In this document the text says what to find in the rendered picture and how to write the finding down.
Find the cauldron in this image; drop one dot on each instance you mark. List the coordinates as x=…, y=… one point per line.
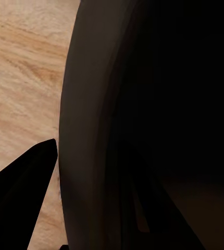
x=150, y=72

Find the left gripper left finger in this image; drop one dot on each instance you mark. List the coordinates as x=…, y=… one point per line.
x=23, y=185

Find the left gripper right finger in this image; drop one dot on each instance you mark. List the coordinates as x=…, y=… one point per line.
x=168, y=228

